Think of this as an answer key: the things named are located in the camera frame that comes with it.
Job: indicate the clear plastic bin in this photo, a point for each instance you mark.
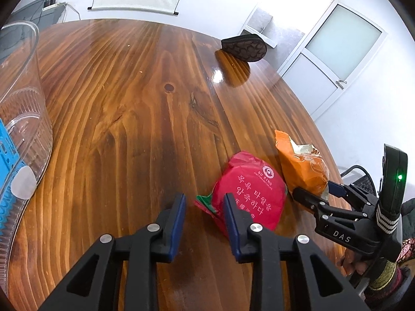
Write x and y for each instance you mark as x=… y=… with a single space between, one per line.
x=24 y=114

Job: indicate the dark brown patterned pouch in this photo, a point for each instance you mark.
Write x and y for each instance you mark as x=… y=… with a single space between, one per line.
x=245 y=47

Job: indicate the white frosted glass door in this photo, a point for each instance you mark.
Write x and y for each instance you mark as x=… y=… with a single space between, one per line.
x=328 y=61

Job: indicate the orange snack bag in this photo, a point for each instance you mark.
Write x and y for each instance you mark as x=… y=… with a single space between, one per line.
x=302 y=166

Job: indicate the red snack packet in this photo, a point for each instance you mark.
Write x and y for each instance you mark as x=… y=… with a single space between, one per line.
x=256 y=188

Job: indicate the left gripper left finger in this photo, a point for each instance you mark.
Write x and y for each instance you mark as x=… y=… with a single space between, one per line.
x=93 y=283

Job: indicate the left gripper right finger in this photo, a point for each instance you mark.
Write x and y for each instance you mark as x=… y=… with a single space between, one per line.
x=313 y=281

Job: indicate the grey side cabinet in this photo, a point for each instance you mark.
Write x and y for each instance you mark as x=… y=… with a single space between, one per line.
x=43 y=13

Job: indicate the white wall sink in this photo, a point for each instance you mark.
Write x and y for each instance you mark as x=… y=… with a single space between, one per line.
x=260 y=22

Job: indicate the right hand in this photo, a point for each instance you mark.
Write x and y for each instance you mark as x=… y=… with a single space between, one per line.
x=351 y=264

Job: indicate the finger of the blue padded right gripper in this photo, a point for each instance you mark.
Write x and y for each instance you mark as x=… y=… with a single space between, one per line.
x=335 y=189

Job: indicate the blue plastic basket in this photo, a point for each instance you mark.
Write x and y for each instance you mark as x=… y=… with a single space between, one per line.
x=10 y=165

